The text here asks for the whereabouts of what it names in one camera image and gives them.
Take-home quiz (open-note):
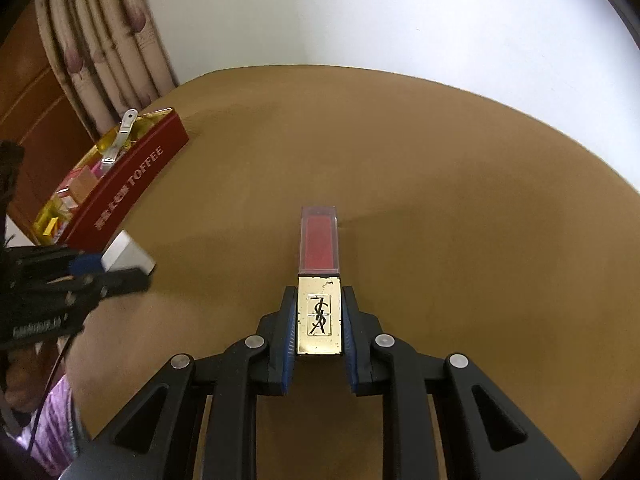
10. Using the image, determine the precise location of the beige floral curtain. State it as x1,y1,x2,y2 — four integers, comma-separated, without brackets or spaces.
35,0,181,143

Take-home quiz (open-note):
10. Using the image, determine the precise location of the plain wooden block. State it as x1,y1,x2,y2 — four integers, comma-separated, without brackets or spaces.
70,167,98,203

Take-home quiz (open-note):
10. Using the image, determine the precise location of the thin black cable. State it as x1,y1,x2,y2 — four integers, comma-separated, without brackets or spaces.
27,332,68,456

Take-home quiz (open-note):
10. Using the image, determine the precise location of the red and gold tin box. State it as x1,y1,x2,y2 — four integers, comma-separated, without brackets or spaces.
32,106,190,253

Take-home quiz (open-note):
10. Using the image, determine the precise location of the brown wooden door panel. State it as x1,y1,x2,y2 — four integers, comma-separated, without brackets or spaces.
0,0,98,233

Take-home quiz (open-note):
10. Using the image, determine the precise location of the purple patterned clothing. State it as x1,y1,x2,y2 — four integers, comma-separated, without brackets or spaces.
27,375,83,476

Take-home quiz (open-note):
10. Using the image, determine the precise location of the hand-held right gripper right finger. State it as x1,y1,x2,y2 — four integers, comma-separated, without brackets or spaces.
341,286,581,480

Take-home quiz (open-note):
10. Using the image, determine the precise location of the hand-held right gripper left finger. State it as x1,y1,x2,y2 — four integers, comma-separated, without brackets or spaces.
62,286,299,480

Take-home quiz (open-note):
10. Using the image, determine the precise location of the white block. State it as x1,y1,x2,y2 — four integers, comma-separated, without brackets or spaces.
100,230,157,275

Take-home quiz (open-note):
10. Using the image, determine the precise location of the silver metal clip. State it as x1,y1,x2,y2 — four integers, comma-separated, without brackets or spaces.
101,109,139,166

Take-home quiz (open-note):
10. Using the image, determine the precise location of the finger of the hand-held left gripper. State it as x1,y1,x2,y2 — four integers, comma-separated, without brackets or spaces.
65,252,108,281
80,267,151,313

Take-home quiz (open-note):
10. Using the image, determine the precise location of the red lipstick with gold cap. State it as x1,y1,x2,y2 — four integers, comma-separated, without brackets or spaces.
296,205,346,357

